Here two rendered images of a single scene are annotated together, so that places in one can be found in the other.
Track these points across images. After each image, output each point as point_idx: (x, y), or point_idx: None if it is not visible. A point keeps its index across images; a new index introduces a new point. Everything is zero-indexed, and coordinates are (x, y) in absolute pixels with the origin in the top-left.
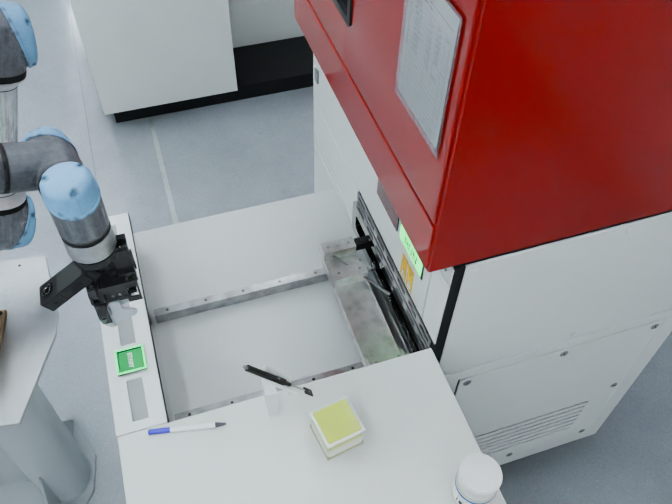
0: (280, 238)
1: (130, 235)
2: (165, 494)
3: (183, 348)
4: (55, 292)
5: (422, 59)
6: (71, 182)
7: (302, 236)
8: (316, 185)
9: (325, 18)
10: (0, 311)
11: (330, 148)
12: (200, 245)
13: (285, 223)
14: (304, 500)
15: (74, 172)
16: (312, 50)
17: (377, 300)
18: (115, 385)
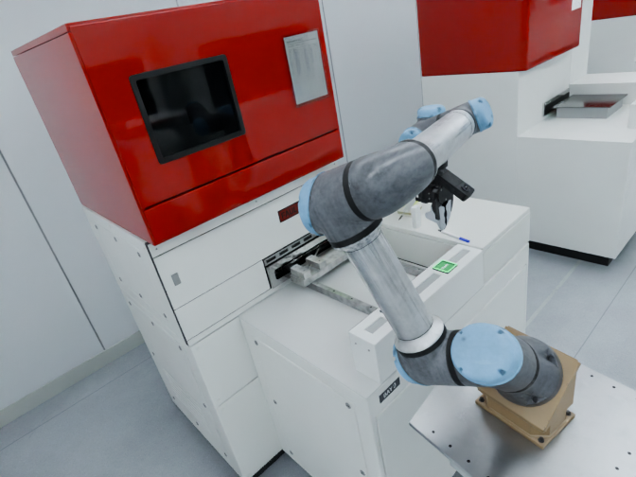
0: (296, 315)
1: (366, 317)
2: (484, 227)
3: None
4: (464, 182)
5: (306, 69)
6: (431, 105)
7: (289, 309)
8: (209, 376)
9: (212, 170)
10: (480, 397)
11: (218, 300)
12: (327, 344)
13: (282, 320)
14: None
15: (425, 107)
16: (200, 221)
17: None
18: (462, 263)
